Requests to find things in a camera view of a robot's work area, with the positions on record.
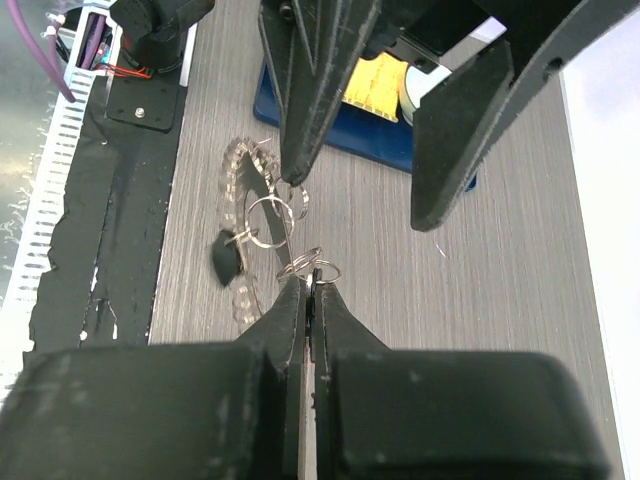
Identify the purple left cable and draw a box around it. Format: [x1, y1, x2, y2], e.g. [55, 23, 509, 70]
[10, 0, 77, 104]

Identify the white slotted cable duct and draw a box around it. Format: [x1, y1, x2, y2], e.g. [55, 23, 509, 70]
[1, 1, 122, 397]

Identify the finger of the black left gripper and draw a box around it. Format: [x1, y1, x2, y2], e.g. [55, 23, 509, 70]
[411, 0, 639, 232]
[259, 1, 408, 186]

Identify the blue plastic tray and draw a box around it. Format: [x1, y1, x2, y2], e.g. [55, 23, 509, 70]
[252, 62, 479, 194]

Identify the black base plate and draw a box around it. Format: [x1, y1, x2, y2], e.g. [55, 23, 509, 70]
[29, 77, 181, 354]

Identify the teal patterned bowl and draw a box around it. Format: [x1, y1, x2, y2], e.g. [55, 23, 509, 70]
[398, 65, 452, 126]

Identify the yellow bamboo dish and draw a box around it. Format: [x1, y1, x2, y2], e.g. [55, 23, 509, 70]
[342, 53, 408, 123]

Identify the black key fob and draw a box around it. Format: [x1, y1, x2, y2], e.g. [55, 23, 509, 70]
[209, 229, 243, 287]

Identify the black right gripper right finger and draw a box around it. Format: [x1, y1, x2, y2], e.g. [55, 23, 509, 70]
[314, 285, 611, 479]

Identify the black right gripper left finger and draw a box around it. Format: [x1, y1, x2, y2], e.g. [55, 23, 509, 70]
[1, 279, 304, 479]

